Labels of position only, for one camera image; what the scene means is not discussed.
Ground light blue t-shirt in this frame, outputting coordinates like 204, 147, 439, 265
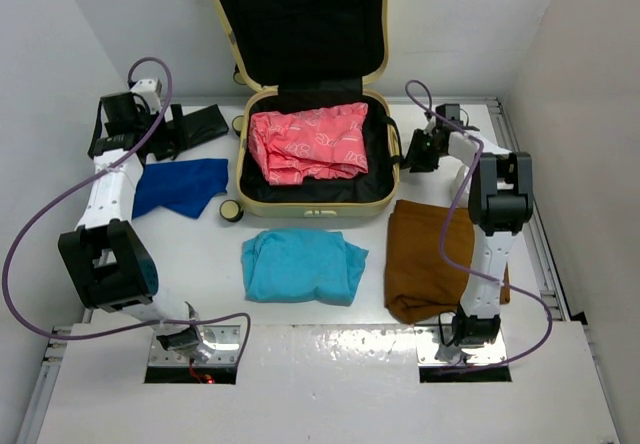
241, 228, 369, 306

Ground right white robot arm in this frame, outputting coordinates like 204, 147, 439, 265
402, 105, 534, 366

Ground metal base plate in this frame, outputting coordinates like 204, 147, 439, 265
148, 325, 241, 368
414, 323, 507, 368

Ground black leather roll pouch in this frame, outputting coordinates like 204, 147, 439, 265
138, 104, 229, 161

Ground pink printed garment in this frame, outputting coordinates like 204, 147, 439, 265
248, 102, 369, 186

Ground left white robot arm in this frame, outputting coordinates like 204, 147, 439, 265
58, 80, 215, 364

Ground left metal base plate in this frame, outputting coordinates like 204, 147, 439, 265
148, 325, 241, 368

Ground brown shorts with stripe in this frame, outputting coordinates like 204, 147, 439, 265
383, 199, 512, 325

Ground cream yellow hard-shell suitcase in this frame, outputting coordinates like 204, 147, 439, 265
212, 0, 402, 219

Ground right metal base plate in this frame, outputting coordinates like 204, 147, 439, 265
414, 323, 507, 368

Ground dark blue cloth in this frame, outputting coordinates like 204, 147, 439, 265
132, 158, 229, 219

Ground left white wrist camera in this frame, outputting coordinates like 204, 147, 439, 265
130, 79, 162, 113

